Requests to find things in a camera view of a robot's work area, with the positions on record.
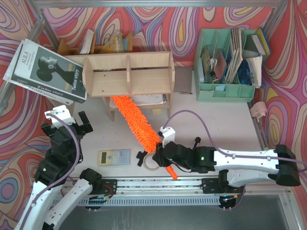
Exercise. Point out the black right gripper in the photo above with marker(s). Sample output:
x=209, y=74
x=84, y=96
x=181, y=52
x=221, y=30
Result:
x=158, y=156

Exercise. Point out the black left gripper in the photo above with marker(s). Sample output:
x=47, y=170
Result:
x=66, y=129

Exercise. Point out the orange microfiber duster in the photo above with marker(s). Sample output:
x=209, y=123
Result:
x=138, y=123

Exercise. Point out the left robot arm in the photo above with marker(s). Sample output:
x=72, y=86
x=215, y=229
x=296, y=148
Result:
x=59, y=162

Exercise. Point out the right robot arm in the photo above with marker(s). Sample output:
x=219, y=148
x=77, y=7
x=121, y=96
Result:
x=235, y=169

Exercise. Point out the wooden bookshelf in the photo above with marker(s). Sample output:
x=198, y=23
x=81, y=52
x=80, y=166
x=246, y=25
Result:
x=128, y=74

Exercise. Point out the yellow calculator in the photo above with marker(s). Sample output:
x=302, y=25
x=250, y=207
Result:
x=114, y=157

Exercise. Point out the masking tape roll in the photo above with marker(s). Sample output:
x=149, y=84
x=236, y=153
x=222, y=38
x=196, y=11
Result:
x=149, y=163

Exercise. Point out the black plastic clip piece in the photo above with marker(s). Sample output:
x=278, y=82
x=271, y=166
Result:
x=140, y=156

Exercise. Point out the white spiral notebook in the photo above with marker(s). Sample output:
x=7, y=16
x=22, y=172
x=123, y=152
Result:
x=137, y=100

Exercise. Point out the light blue paper pad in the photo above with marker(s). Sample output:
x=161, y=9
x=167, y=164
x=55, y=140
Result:
x=220, y=88

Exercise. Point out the black white magazine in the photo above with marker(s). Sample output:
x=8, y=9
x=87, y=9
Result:
x=47, y=73

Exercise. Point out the pink piggy figure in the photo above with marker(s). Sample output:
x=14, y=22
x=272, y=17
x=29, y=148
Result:
x=258, y=110

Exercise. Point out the books in green organizer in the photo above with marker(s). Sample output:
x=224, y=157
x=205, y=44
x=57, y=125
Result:
x=239, y=57

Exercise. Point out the mint green desk organizer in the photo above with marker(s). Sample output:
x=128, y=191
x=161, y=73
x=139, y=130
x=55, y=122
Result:
x=224, y=92

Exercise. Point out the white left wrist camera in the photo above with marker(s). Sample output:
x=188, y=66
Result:
x=62, y=113

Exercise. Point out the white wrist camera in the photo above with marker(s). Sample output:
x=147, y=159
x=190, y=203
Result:
x=168, y=135
x=62, y=113

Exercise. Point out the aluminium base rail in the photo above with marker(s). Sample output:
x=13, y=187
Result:
x=187, y=191

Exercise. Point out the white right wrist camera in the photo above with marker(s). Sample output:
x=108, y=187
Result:
x=168, y=135

